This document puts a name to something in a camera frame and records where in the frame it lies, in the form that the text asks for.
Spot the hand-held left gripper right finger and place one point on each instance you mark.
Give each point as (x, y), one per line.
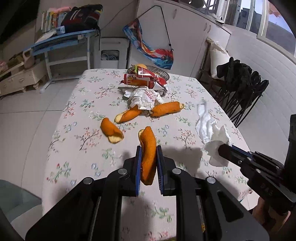
(159, 166)

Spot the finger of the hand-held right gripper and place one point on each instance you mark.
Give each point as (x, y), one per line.
(242, 151)
(227, 153)

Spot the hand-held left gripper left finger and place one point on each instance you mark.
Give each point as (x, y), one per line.
(138, 162)

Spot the orange bread roll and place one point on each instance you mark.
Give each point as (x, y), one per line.
(148, 157)
(108, 128)
(129, 114)
(165, 109)

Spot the white tissue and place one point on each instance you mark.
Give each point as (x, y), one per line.
(215, 139)

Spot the red snack bag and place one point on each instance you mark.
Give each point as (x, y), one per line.
(138, 81)

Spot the person's right hand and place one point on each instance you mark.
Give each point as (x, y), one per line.
(260, 213)

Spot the black folding chairs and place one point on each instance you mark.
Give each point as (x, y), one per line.
(245, 102)

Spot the white wrapper with red print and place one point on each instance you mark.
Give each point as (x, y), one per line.
(145, 97)

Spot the floral tablecloth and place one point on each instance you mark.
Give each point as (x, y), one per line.
(92, 115)

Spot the black jacket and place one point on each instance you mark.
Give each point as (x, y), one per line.
(238, 74)

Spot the wooden chair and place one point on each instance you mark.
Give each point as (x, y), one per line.
(204, 69)

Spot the wicker basket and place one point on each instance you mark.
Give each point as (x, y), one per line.
(163, 73)

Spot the white pillow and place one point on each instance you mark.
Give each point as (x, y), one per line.
(218, 60)

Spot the yellow mango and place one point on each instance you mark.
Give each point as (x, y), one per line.
(141, 66)

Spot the colourful hanging cloth bag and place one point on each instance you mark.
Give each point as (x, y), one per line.
(152, 52)

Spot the white plastic cabinet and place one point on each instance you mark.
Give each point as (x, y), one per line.
(111, 48)

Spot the white cupboard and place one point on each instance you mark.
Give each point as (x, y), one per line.
(189, 34)

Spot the teal chair seat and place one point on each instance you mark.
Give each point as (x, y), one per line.
(16, 197)

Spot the window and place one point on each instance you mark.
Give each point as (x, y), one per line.
(272, 25)

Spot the blue desk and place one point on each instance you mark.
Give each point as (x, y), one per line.
(67, 37)

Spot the white drawer cabinet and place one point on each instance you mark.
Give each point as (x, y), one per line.
(20, 78)

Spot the pink jug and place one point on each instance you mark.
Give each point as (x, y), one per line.
(29, 60)

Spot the small blue box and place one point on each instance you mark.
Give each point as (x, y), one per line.
(60, 29)

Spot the dark striped backpack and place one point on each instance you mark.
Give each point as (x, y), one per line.
(81, 18)

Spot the row of books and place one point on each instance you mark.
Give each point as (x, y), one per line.
(50, 20)

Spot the black television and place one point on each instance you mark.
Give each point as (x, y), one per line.
(16, 18)

